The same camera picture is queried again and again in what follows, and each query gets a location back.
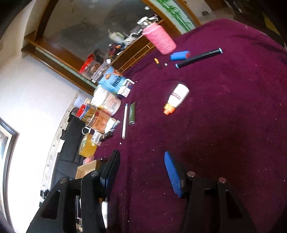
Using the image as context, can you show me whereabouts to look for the blue white small box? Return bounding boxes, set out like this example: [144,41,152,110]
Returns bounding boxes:
[117,79,135,98]

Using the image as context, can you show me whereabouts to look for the framed picture on wall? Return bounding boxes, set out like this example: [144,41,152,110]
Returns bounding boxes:
[1,118,19,228]

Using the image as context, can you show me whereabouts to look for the cardboard box tray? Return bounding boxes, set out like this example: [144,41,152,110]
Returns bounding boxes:
[75,160,105,179]

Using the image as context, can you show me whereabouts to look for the black marker blue cap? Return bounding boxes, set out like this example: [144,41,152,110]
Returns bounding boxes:
[175,48,223,69]

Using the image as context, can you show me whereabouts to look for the black leather sofa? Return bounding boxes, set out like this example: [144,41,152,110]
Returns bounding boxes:
[48,114,85,190]

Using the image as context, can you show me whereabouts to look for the green metal pen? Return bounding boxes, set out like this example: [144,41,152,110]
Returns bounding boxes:
[128,102,136,125]

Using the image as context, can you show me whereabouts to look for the white medicine bottle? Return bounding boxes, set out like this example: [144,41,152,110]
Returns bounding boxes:
[90,85,121,116]

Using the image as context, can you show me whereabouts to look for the white pen on table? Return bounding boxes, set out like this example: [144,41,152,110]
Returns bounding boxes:
[122,103,128,139]

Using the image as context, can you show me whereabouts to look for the red lid jar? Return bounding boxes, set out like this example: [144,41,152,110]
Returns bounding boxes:
[75,104,87,119]

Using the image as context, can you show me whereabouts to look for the maroon table cloth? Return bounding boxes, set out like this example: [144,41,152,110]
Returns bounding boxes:
[95,19,286,232]

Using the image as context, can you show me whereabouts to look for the yellow packing tape roll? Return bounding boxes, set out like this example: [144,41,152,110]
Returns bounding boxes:
[78,134,97,158]

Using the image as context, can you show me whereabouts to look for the blue labelled plastic jar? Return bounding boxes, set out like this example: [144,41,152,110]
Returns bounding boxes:
[98,66,126,94]

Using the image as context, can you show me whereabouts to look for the black lipstick tube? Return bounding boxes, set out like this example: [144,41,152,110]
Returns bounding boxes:
[99,131,113,142]

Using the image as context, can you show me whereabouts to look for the small white barcode box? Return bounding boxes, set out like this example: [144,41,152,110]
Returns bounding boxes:
[91,131,103,146]

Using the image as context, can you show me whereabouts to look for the white glue bottle orange cap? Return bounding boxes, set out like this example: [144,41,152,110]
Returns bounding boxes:
[163,84,190,115]

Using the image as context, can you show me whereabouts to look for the clear jar with label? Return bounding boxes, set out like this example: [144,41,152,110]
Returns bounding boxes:
[86,108,111,134]

